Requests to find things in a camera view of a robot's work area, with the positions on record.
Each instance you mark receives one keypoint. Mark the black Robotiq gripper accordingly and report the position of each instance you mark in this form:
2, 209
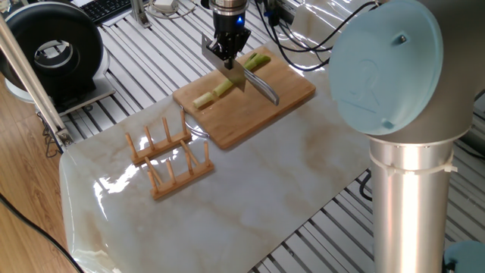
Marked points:
229, 28

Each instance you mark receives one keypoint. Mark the steel kitchen knife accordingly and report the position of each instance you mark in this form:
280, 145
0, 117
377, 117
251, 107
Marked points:
235, 74

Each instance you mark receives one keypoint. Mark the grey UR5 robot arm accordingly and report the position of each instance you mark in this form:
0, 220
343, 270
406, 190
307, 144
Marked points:
409, 208

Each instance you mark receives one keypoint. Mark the green white scallion stalk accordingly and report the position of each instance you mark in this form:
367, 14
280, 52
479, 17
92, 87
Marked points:
223, 87

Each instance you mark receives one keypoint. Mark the white scallion end piece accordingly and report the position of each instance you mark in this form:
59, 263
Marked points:
203, 100

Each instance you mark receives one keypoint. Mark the black electronic box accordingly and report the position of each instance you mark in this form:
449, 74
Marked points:
287, 13

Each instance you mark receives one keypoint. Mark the wooden cutting board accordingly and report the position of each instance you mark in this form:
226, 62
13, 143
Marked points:
257, 110

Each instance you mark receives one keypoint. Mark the white power adapter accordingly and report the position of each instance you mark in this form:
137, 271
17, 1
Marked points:
163, 4

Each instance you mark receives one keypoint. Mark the black computer keyboard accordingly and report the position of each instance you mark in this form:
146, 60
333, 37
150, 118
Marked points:
106, 8

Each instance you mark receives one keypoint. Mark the wooden peg rack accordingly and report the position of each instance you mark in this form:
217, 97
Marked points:
178, 180

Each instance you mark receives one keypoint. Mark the white marble pattern sheet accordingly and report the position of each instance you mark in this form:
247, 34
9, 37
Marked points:
246, 197

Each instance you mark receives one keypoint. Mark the black round fan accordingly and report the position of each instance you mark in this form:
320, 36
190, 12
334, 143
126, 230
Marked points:
22, 38

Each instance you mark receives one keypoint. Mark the short aluminium frame post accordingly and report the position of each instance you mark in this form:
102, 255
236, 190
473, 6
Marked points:
139, 13

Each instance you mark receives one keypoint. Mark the tall aluminium frame post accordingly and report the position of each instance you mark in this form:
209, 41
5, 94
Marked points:
30, 79

